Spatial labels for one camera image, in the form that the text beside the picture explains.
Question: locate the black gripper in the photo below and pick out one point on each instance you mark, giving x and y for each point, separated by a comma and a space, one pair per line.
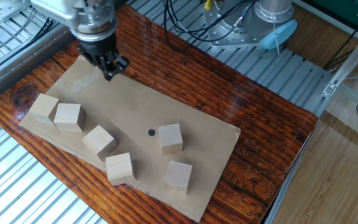
99, 46

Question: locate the light wooden cube block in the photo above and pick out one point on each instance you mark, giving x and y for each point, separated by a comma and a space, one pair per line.
178, 175
68, 116
120, 168
43, 107
169, 137
98, 140

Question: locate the grey blue UR5 robot arm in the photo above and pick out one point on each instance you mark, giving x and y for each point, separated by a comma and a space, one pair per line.
273, 9

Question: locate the brown cardboard sheet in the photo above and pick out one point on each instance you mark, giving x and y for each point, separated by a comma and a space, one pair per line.
129, 102

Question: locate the white silver wrist adapter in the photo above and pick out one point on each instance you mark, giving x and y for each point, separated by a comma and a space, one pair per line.
89, 21

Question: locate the black round dot sticker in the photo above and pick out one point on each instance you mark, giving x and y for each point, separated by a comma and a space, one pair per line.
151, 132

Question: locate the silver perforated mounting plate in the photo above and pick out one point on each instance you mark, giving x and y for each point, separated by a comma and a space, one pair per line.
8, 9

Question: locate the white zip tie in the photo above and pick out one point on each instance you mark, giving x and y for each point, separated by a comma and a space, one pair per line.
277, 43

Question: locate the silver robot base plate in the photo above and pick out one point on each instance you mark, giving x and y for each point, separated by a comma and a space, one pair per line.
225, 39

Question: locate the aluminium frame post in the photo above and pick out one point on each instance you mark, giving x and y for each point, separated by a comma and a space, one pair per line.
353, 59

